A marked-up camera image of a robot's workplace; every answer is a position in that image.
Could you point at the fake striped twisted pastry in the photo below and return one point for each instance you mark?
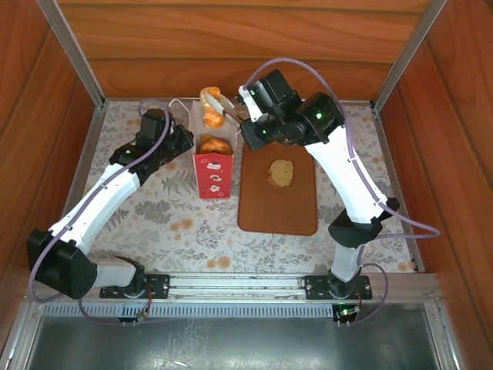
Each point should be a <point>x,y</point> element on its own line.
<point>212,120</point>

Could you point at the fake glazed donut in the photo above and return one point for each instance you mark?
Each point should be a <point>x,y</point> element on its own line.
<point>215,146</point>

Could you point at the red white paper bag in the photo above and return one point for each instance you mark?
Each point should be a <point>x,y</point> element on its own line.
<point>213,177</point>

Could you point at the fake tan bread slice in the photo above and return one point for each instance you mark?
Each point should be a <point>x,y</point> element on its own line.
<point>282,172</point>

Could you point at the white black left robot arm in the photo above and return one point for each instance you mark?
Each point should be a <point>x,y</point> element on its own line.
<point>96,200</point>

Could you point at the floral table mat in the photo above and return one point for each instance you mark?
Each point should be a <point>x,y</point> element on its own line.
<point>154,231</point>

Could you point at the brown cutting board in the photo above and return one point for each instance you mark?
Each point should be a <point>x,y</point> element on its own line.
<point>269,212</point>

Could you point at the grey metal sheet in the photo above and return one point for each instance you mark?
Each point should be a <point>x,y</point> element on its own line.
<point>231,347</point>

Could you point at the aluminium back edge rail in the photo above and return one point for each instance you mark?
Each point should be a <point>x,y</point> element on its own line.
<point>127,100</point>

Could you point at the aluminium table edge rail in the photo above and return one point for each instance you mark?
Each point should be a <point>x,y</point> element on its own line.
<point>85,146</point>
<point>386,146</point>

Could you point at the aluminium frame post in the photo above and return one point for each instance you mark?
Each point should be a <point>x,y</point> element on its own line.
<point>69,46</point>
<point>408,46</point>

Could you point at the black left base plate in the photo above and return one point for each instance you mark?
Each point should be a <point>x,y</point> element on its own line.
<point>158,285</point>

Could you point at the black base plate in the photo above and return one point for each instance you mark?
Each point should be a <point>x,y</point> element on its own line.
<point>317,287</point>
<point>158,285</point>

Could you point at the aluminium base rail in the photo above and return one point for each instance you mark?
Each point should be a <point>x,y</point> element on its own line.
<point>239,285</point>

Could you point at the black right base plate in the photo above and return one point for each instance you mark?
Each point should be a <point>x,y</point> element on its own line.
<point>317,287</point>

